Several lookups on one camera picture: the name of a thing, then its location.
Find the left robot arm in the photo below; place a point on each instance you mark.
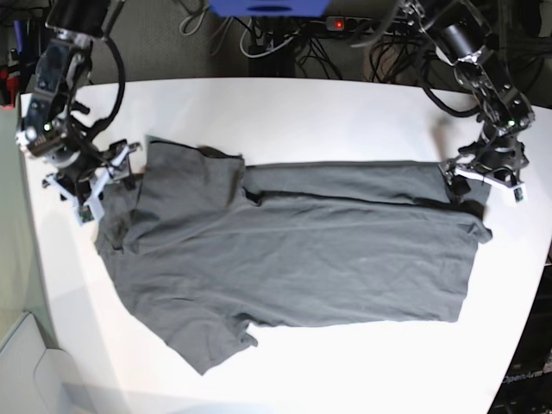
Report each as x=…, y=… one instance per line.
x=459, y=34

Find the grey bin at table corner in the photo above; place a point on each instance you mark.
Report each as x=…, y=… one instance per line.
x=37, y=379

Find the black power strip red switch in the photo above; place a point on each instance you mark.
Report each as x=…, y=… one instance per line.
x=364, y=26

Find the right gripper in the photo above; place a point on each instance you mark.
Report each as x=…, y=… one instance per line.
x=79, y=178

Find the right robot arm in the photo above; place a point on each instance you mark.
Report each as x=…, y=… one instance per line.
x=49, y=130

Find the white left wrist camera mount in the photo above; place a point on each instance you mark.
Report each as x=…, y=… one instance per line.
x=514, y=189

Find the grey t-shirt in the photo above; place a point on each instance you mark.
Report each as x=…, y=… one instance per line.
x=204, y=245

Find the blue box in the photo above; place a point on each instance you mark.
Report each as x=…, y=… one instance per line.
x=268, y=7

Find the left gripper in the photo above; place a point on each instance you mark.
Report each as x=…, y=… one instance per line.
x=503, y=157

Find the red clamp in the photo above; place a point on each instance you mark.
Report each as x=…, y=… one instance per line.
x=8, y=89

